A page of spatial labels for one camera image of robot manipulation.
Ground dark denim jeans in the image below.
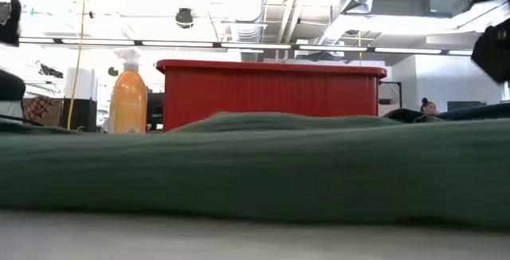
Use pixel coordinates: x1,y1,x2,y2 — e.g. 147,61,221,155
384,102,510,124

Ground orange spray bottle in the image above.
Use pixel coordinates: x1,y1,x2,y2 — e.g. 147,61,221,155
108,47,149,136

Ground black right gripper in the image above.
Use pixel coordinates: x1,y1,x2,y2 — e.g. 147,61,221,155
471,18,510,85

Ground grey hanging cloth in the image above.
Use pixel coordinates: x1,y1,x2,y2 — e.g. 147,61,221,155
0,100,25,125

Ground ribbed silver air duct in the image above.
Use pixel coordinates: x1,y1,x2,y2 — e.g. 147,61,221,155
221,0,267,45

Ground black round ceiling lamp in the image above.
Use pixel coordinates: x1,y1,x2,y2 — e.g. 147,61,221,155
175,7,195,30

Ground black box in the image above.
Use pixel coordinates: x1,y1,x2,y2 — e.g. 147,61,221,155
61,98,98,133

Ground dark computer monitor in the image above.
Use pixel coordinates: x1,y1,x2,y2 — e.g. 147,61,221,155
446,100,488,112

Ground black metal stand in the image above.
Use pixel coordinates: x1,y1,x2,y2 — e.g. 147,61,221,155
378,80,403,109

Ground red patterned cloth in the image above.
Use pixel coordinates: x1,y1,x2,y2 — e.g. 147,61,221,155
22,95,65,128

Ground green shirt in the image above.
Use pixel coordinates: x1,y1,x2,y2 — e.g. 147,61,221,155
0,111,510,229

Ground person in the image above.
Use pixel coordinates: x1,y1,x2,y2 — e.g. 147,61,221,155
420,97,439,116

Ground red plastic laundry bin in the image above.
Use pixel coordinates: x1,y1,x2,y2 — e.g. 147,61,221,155
155,59,387,132

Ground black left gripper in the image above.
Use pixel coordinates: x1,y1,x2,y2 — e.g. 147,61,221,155
0,0,22,48

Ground yellow cable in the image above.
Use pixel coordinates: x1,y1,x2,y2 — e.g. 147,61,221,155
66,0,88,132

